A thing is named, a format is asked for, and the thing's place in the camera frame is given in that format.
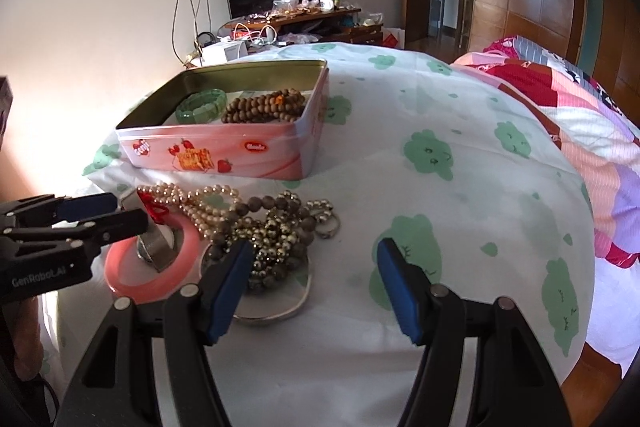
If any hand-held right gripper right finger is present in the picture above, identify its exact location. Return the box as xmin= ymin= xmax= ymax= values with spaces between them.
xmin=376 ymin=237 xmax=573 ymax=427

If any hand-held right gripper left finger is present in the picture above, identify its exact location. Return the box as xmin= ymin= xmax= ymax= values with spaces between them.
xmin=52 ymin=238 xmax=256 ymax=427

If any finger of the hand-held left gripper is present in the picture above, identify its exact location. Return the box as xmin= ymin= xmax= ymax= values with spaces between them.
xmin=0 ymin=208 xmax=150 ymax=254
xmin=0 ymin=192 xmax=120 ymax=231

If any dark bead necklace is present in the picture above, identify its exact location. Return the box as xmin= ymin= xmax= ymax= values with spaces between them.
xmin=205 ymin=194 xmax=321 ymax=295

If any wide silver bangle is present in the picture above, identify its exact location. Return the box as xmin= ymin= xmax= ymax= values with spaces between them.
xmin=135 ymin=207 xmax=181 ymax=274

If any thin silver bangle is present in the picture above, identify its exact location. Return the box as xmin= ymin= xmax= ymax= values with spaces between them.
xmin=232 ymin=257 xmax=314 ymax=324

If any pink bangle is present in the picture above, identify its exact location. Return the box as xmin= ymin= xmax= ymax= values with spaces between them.
xmin=104 ymin=207 xmax=215 ymax=304

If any pearl necklace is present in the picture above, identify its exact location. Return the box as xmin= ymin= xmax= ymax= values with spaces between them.
xmin=136 ymin=184 xmax=242 ymax=241

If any silver ring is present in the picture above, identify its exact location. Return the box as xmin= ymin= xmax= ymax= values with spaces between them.
xmin=314 ymin=209 xmax=342 ymax=240

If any pink tin box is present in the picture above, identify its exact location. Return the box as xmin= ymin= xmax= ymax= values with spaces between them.
xmin=115 ymin=59 xmax=331 ymax=180

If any person's left forearm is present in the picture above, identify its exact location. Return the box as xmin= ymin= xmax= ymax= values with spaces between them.
xmin=11 ymin=294 xmax=45 ymax=382

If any white sheet with green clouds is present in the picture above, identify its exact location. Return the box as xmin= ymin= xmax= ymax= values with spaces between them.
xmin=40 ymin=42 xmax=601 ymax=427

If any white box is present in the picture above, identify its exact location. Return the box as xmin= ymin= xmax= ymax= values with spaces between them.
xmin=199 ymin=40 xmax=249 ymax=68

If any pink patchwork quilt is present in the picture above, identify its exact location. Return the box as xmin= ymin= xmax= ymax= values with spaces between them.
xmin=450 ymin=35 xmax=640 ymax=378

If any black television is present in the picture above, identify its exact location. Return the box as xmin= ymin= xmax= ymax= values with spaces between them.
xmin=227 ymin=0 xmax=337 ymax=20

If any cluttered wooden desk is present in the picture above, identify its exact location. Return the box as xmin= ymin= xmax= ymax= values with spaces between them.
xmin=225 ymin=0 xmax=383 ymax=46

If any wooden wardrobe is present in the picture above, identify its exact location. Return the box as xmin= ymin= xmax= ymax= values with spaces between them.
xmin=470 ymin=0 xmax=640 ymax=130

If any green jade bracelet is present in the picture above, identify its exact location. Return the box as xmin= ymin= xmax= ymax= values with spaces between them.
xmin=176 ymin=89 xmax=228 ymax=125

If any brown wooden bead bracelet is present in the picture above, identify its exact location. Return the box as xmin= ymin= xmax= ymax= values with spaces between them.
xmin=221 ymin=89 xmax=307 ymax=124

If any grey cable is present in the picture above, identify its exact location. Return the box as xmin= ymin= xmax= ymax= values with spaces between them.
xmin=172 ymin=0 xmax=193 ymax=68
xmin=191 ymin=0 xmax=213 ymax=48

